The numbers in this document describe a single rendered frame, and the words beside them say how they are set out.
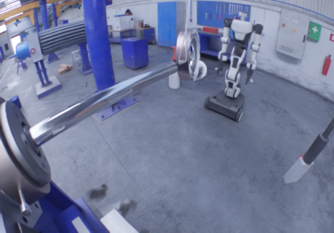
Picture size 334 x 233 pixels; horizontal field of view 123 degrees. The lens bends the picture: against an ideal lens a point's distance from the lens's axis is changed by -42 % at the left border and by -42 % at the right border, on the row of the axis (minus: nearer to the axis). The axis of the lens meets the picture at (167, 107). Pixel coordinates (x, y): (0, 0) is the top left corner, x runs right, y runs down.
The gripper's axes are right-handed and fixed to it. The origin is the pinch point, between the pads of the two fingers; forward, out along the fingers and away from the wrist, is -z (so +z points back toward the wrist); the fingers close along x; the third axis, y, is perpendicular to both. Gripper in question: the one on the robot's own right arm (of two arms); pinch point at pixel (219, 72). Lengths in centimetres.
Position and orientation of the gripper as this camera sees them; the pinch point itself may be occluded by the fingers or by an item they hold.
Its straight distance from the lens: 232.9
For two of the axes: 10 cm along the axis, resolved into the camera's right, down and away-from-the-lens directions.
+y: 7.5, 3.8, -5.4
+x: -6.5, 2.7, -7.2
